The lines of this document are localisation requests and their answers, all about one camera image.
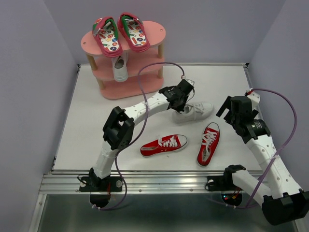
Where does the white sneaker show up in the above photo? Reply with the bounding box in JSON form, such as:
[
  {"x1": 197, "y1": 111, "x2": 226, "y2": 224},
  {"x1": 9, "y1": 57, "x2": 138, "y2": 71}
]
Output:
[
  {"x1": 112, "y1": 53, "x2": 128, "y2": 82},
  {"x1": 172, "y1": 102, "x2": 214, "y2": 124}
]

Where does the red sneaker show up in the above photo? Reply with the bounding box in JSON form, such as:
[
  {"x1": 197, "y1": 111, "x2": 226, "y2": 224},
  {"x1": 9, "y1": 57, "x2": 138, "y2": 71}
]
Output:
[
  {"x1": 197, "y1": 122, "x2": 220, "y2": 167},
  {"x1": 140, "y1": 134, "x2": 188, "y2": 157}
]

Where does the pink patterned sandal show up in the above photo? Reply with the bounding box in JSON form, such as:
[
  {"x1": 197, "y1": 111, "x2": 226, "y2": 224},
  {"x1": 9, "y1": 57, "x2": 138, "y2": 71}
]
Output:
[
  {"x1": 92, "y1": 17, "x2": 123, "y2": 58},
  {"x1": 117, "y1": 12, "x2": 150, "y2": 53}
]

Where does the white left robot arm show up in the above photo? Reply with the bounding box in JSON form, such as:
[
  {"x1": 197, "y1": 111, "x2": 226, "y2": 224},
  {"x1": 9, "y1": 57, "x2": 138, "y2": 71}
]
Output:
[{"x1": 89, "y1": 79, "x2": 194, "y2": 190}]

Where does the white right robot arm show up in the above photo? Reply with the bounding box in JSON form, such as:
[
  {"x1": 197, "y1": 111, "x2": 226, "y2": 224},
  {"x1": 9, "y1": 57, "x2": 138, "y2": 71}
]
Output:
[{"x1": 216, "y1": 94, "x2": 309, "y2": 225}]

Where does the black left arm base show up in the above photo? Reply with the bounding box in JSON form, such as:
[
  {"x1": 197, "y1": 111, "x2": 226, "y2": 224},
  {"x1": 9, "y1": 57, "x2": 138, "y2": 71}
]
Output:
[{"x1": 77, "y1": 176, "x2": 126, "y2": 211}]

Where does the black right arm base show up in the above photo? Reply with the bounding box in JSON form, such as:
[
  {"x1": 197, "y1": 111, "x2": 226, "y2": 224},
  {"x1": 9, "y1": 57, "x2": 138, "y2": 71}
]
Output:
[{"x1": 205, "y1": 175, "x2": 244, "y2": 208}]

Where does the pink three-tier shoe shelf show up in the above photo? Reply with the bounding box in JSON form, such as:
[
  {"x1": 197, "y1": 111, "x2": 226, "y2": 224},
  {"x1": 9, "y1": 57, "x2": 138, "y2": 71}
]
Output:
[{"x1": 81, "y1": 21, "x2": 166, "y2": 100}]

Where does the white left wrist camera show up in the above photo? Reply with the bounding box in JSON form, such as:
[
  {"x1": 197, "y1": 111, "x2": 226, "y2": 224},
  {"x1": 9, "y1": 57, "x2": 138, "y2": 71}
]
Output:
[{"x1": 182, "y1": 77, "x2": 195, "y2": 86}]

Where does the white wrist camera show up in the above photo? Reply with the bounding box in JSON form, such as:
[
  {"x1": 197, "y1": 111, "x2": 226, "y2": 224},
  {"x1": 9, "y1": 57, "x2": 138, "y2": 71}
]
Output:
[
  {"x1": 245, "y1": 88, "x2": 260, "y2": 108},
  {"x1": 182, "y1": 77, "x2": 195, "y2": 86}
]

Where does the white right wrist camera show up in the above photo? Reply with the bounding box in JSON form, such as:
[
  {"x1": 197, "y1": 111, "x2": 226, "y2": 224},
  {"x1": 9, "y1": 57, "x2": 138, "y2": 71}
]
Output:
[{"x1": 245, "y1": 88, "x2": 260, "y2": 108}]

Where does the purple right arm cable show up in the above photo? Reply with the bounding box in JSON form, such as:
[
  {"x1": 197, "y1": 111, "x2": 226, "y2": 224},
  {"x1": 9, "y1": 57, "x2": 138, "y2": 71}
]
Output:
[{"x1": 205, "y1": 88, "x2": 298, "y2": 210}]

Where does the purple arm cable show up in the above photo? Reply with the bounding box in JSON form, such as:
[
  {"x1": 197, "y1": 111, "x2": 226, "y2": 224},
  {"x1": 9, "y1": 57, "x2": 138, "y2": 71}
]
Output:
[
  {"x1": 90, "y1": 62, "x2": 186, "y2": 211},
  {"x1": 205, "y1": 88, "x2": 298, "y2": 210}
]

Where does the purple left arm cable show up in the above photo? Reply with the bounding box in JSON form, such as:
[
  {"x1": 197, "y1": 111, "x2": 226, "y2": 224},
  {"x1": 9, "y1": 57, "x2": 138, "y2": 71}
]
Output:
[{"x1": 90, "y1": 62, "x2": 186, "y2": 211}]

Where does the aluminium front mounting rail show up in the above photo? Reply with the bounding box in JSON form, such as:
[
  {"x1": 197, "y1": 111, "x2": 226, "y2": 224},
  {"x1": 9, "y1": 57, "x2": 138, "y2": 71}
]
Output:
[{"x1": 39, "y1": 171, "x2": 223, "y2": 194}]

